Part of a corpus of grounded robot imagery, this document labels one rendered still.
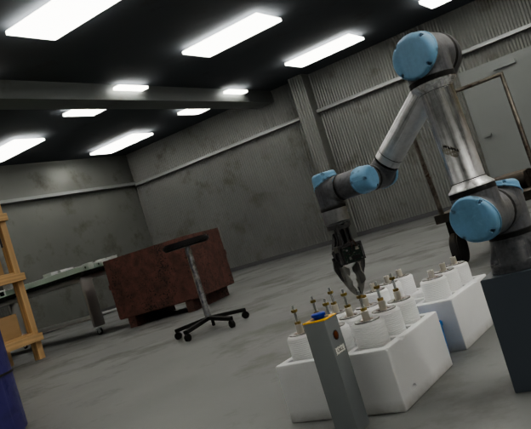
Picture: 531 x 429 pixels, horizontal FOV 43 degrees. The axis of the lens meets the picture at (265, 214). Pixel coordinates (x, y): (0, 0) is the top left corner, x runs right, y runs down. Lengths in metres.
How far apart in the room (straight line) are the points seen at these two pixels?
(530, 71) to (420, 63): 10.05
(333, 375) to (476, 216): 0.57
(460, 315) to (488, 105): 9.54
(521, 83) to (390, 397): 10.05
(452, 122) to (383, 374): 0.71
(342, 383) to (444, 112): 0.75
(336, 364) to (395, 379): 0.18
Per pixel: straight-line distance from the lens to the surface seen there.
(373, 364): 1.95
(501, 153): 11.82
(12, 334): 7.66
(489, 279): 1.83
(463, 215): 1.70
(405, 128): 1.92
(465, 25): 12.08
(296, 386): 2.11
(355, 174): 1.87
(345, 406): 1.89
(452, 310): 2.41
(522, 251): 1.83
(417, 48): 1.72
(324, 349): 1.85
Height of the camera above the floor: 0.58
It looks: 1 degrees up
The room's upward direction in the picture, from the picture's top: 17 degrees counter-clockwise
